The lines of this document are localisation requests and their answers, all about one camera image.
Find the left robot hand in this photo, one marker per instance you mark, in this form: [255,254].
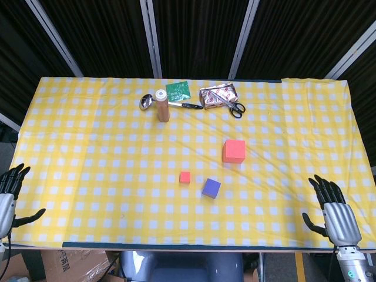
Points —
[6,205]

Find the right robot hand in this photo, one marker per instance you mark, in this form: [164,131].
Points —
[340,223]

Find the large orange cube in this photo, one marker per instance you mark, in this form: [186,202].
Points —
[233,151]

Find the purple cube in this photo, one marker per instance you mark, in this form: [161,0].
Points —
[211,188]

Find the small orange cube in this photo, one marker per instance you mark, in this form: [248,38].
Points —
[185,177]

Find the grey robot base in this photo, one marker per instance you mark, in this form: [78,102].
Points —
[176,270]

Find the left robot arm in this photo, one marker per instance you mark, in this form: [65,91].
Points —
[1,249]

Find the cardboard box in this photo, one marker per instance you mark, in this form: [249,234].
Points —
[73,264]

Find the yellow checkered tablecloth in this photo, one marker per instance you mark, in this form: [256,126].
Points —
[117,161]

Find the foil snack package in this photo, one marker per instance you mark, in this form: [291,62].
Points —
[216,98]

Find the brown bottle white cap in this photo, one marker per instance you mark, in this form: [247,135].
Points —
[162,108]

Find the green packet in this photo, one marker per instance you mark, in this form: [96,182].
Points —
[178,90]

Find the white frame post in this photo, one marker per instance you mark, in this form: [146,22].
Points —
[150,38]
[54,38]
[244,38]
[352,53]
[8,122]

